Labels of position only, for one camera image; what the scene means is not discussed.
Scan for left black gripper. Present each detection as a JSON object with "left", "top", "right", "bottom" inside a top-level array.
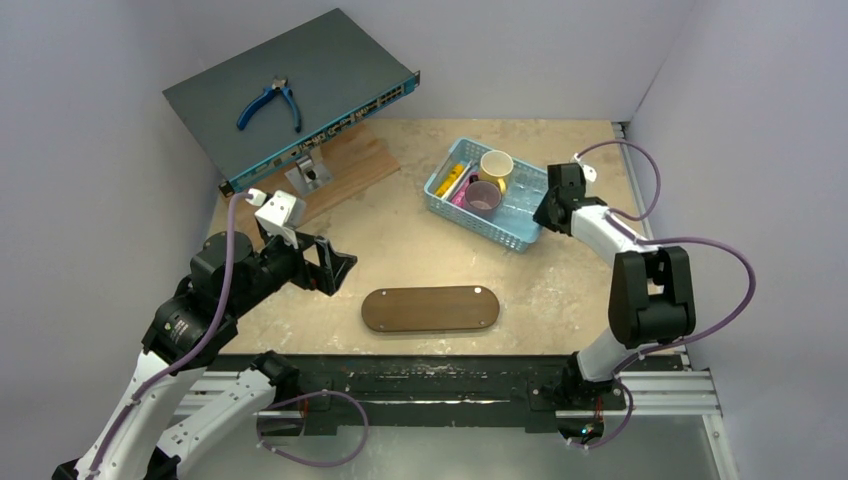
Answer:
[{"left": 229, "top": 224, "right": 356, "bottom": 316}]

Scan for yellow mug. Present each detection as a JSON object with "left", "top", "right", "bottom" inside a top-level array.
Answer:
[{"left": 478, "top": 150, "right": 514, "bottom": 195}]

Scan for light blue plastic basket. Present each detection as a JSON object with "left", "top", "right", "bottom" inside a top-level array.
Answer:
[{"left": 424, "top": 137, "right": 548, "bottom": 253}]

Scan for purple translucent cup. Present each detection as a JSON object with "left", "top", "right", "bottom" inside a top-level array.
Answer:
[{"left": 462, "top": 181, "right": 502, "bottom": 219}]

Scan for dark wooden oval tray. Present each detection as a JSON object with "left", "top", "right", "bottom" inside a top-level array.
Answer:
[{"left": 361, "top": 285, "right": 501, "bottom": 333}]

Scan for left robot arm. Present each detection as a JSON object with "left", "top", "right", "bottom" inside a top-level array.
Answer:
[{"left": 52, "top": 232, "right": 357, "bottom": 479}]

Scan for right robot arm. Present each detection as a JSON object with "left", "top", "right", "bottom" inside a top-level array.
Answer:
[{"left": 533, "top": 163, "right": 696, "bottom": 408}]

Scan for yellow toothpaste tube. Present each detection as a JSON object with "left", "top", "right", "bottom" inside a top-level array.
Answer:
[{"left": 434, "top": 163, "right": 465, "bottom": 198}]

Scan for wooden base board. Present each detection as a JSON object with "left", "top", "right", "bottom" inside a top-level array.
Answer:
[{"left": 207, "top": 123, "right": 401, "bottom": 247}]

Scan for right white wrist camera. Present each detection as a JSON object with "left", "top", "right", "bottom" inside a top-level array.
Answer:
[{"left": 572, "top": 153, "right": 598, "bottom": 184}]

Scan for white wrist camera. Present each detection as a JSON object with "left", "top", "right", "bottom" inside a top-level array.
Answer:
[
  {"left": 572, "top": 153, "right": 598, "bottom": 184},
  {"left": 248, "top": 188, "right": 306, "bottom": 250}
]

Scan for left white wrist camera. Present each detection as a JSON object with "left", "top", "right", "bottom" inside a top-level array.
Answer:
[{"left": 248, "top": 188, "right": 306, "bottom": 250}]

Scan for metal stand bracket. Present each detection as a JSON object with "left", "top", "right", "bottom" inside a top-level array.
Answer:
[{"left": 285, "top": 150, "right": 333, "bottom": 196}]

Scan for lower purple base cable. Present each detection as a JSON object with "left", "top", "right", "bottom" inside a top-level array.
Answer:
[{"left": 255, "top": 389, "right": 370, "bottom": 469}]

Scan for grey network switch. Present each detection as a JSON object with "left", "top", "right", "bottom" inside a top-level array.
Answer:
[{"left": 163, "top": 8, "right": 420, "bottom": 197}]

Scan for blue handled pliers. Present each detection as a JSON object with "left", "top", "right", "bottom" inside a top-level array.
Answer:
[{"left": 236, "top": 76, "right": 303, "bottom": 134}]

